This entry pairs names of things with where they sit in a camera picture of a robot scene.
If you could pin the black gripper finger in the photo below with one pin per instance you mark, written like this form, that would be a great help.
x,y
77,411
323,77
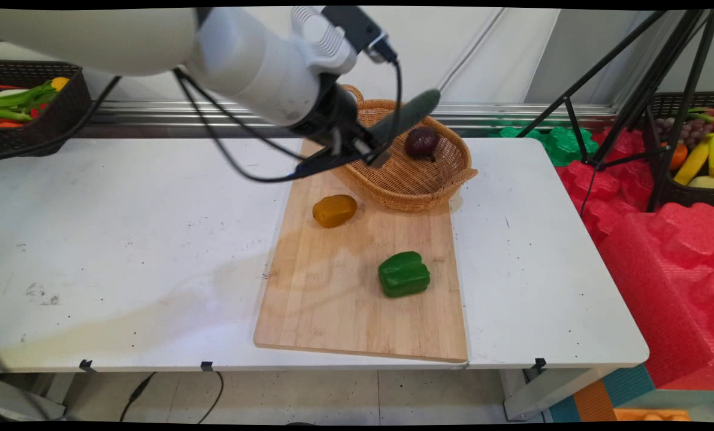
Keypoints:
x,y
366,136
380,157

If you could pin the orange carrot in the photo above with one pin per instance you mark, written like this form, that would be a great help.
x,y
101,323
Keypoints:
x,y
7,124

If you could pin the wooden cutting board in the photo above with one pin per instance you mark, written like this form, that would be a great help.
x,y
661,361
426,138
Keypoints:
x,y
345,287

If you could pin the black camera tripod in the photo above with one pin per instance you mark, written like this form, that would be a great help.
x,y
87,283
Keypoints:
x,y
644,90

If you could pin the small yellow pepper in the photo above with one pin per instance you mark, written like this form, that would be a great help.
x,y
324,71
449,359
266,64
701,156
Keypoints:
x,y
60,82

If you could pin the white table leg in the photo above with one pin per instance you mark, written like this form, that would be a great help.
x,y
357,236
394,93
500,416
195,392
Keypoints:
x,y
542,395

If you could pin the woven wicker basket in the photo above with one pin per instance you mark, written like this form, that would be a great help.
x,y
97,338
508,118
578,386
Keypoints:
x,y
417,179

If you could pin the purple grape bunch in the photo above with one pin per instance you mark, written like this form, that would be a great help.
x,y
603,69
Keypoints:
x,y
689,130

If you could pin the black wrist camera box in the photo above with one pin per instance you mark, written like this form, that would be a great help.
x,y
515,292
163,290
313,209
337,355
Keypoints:
x,y
357,27

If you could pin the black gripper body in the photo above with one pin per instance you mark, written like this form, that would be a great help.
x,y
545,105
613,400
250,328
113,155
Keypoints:
x,y
332,120

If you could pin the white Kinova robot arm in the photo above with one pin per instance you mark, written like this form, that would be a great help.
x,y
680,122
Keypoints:
x,y
123,42

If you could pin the red foam block pile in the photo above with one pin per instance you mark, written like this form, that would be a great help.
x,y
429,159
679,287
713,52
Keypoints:
x,y
662,269

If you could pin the black basket of vegetables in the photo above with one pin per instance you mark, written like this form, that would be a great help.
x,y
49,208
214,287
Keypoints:
x,y
63,120

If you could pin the green celery stalks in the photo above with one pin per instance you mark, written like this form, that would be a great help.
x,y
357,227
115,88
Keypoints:
x,y
21,102

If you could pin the teal and orange mat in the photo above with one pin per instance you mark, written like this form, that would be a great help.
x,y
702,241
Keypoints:
x,y
608,398

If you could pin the large yellow banana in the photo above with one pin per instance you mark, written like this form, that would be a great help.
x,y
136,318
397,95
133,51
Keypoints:
x,y
692,161

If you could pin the dark green cucumber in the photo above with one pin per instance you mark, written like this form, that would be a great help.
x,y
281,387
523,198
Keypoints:
x,y
408,112

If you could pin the orange foam piece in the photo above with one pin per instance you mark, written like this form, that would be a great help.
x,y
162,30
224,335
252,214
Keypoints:
x,y
650,415

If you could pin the yellow brown potato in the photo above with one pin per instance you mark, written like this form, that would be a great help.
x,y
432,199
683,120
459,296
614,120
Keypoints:
x,y
334,211

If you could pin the pale yellow pear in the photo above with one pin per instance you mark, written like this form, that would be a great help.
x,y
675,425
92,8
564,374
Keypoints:
x,y
705,182

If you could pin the orange fruit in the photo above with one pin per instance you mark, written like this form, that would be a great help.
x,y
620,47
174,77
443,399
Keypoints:
x,y
679,157

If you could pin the black basket of fruit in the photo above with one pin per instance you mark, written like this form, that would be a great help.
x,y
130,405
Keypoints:
x,y
674,191

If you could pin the black table edge clip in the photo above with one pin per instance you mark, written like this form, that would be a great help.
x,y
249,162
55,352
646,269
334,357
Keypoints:
x,y
206,366
539,363
85,364

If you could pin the green bell pepper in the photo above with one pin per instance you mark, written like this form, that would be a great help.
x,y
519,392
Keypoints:
x,y
404,274

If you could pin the purple red onion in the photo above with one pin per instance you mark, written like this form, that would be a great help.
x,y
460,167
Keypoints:
x,y
421,142

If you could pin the green foam block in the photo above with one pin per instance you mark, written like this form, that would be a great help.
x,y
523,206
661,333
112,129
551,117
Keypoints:
x,y
563,146

